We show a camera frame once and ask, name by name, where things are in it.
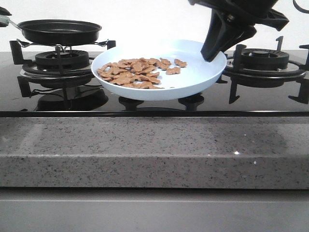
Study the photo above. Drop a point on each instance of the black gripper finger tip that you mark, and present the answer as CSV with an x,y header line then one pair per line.
x,y
4,12

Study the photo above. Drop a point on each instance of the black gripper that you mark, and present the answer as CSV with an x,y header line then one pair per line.
x,y
219,38

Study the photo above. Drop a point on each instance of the black frying pan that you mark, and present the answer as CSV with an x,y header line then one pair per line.
x,y
56,31

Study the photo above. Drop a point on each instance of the light blue plate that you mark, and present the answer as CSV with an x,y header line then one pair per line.
x,y
197,76

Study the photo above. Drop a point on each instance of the brown meat pieces pile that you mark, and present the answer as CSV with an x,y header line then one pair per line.
x,y
140,73

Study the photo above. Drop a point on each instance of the right black gas burner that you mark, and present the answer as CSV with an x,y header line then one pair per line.
x,y
264,59

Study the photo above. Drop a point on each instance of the black gas burner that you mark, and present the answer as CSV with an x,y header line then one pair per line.
x,y
69,60
264,59

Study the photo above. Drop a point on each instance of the right black pan support grate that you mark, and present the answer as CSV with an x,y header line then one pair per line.
x,y
295,72

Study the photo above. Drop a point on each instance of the black pan support grate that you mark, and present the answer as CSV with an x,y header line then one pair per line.
x,y
49,79
295,72

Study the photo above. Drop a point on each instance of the left black gas burner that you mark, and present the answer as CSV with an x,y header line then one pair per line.
x,y
69,60

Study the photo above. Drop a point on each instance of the left black pan support grate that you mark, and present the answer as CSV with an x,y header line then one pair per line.
x,y
49,79

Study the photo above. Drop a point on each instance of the black glass cooktop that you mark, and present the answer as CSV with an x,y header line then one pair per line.
x,y
92,100

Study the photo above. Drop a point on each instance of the grey cabinet front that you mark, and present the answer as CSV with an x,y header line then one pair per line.
x,y
152,210

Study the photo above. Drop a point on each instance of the small wire pan support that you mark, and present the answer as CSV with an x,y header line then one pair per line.
x,y
108,43

